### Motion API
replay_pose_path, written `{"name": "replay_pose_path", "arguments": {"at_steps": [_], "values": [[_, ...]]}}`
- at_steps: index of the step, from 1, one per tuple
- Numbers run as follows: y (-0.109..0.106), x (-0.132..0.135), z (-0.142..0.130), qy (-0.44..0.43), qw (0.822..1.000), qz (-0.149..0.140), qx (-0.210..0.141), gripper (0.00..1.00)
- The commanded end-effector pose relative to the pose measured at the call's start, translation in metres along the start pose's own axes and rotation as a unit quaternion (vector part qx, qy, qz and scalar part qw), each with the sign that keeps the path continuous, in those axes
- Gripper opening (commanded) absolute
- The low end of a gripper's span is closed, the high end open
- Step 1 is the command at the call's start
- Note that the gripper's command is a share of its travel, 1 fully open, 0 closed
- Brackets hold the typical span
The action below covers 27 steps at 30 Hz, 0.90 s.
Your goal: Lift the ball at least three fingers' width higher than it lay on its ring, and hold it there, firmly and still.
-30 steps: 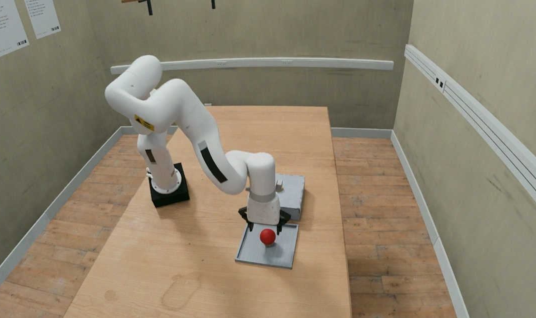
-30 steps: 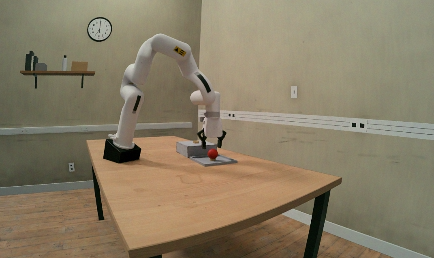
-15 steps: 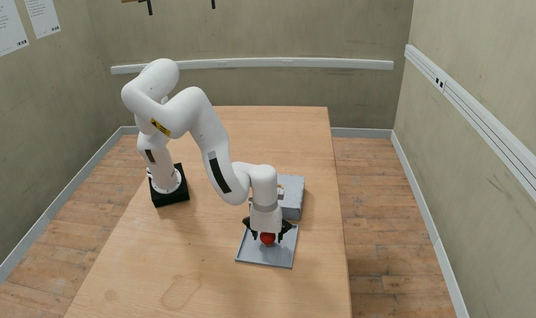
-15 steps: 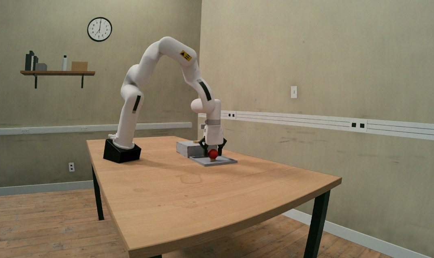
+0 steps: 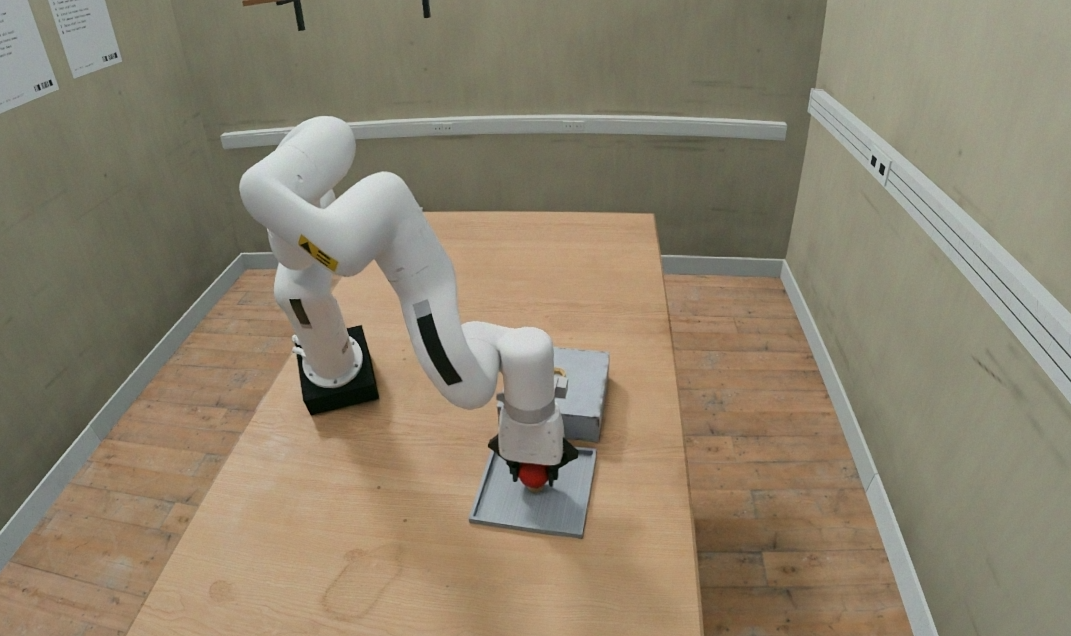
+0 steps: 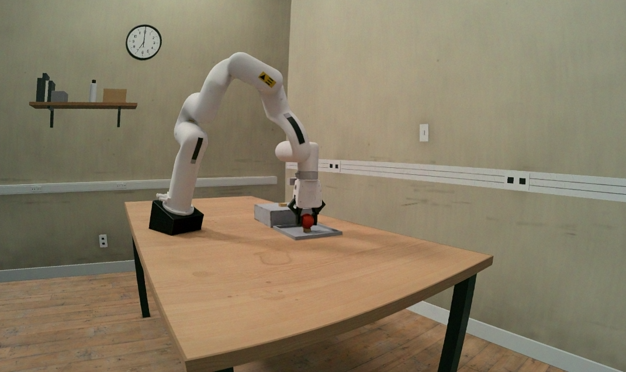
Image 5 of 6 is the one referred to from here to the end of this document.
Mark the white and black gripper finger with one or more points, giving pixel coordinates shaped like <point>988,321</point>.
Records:
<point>571,454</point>
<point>493,444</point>

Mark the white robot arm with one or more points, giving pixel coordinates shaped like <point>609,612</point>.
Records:
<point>379,215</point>

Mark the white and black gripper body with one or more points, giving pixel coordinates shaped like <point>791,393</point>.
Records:
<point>539,443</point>

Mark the red ball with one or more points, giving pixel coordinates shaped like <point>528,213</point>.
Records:
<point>533,475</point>

